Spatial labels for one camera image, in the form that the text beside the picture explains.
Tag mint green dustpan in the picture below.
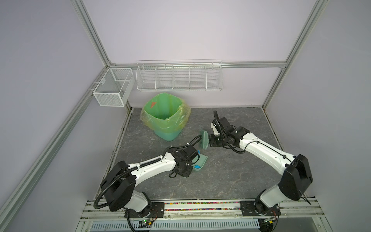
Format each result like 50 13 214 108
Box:
191 154 208 171

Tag mint green hand brush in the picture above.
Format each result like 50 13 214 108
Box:
200 130 209 149

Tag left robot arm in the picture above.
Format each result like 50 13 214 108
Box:
93 135 203 218

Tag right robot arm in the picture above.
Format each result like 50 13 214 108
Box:
209 110 313 216

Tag blue green scraps front left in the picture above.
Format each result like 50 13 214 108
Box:
192 151 203 170

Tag green trash bin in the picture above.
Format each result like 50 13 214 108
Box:
144 92 186 142

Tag yellow-green plastic bin liner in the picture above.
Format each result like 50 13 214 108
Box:
140 92 192 134

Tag small white mesh basket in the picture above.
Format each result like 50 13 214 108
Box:
93 68 135 107

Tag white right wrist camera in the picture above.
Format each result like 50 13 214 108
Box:
211 122 220 136

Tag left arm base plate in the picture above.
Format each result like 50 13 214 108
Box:
124 202 165 218

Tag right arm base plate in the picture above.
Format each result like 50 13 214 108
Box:
240 200 281 217

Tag long white wire basket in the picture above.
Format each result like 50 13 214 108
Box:
136 60 224 91

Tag white vented cable duct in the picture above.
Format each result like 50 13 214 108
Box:
89 218 260 232

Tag aluminium front rail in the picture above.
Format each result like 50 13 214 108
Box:
81 199 325 221

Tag aluminium frame profiles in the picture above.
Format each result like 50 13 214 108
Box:
1 1 328 232

